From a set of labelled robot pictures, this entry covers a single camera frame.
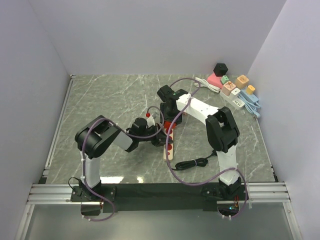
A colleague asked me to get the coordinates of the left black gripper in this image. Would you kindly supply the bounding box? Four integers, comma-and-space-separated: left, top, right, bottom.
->
138, 123, 173, 146

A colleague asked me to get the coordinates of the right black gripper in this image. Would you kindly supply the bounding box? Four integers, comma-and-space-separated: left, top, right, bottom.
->
159, 103, 182, 127

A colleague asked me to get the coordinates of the red cube plug adapter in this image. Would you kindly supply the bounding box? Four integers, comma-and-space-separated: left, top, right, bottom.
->
163, 121, 177, 129

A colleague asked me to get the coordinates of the beige red power strip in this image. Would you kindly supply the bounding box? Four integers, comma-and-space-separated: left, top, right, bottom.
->
163, 128, 174, 162

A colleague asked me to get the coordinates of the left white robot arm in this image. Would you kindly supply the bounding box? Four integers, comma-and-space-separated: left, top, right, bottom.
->
70, 115, 169, 202

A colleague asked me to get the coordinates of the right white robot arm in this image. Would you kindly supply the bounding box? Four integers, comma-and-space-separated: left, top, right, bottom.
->
157, 85, 242, 200

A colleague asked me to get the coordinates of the green plug adapter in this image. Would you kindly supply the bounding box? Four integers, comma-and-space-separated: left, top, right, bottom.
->
220, 75, 229, 85

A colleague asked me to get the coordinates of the white charger plug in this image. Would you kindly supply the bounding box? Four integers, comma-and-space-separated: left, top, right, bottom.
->
229, 87, 241, 99

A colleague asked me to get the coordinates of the yellow plug adapter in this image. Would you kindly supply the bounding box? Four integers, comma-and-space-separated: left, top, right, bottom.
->
246, 85, 256, 95

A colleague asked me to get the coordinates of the pink power strip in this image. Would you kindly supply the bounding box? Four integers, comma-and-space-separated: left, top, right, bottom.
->
206, 73, 223, 88

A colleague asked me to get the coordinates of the beige pink cube adapter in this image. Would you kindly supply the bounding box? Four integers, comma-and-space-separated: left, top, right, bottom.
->
221, 81, 236, 96

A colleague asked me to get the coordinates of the black cube adapter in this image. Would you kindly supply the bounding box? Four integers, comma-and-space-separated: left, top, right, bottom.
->
213, 63, 228, 77

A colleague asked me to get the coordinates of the white usb power strip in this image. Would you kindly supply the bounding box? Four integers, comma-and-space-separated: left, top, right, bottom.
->
219, 91, 245, 110

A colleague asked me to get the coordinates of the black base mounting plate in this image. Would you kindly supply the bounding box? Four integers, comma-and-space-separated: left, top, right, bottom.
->
70, 182, 248, 216

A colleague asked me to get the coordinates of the orange cube adapter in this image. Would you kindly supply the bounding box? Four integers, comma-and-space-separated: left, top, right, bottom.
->
234, 75, 250, 90

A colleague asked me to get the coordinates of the blue power strip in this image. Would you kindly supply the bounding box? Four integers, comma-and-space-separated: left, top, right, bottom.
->
238, 88, 261, 119

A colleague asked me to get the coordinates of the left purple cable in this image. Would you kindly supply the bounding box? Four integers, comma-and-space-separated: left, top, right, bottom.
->
79, 106, 166, 223

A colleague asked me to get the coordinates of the purple cable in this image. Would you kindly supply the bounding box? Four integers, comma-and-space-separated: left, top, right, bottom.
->
79, 106, 166, 223
163, 77, 249, 220

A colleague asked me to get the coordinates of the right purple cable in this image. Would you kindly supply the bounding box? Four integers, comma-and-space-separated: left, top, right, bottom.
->
163, 77, 249, 220

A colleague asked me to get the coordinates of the black power strip cord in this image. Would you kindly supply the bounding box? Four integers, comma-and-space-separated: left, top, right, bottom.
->
165, 149, 217, 172

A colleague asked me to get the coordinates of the aluminium rail frame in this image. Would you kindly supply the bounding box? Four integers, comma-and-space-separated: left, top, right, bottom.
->
18, 74, 302, 240

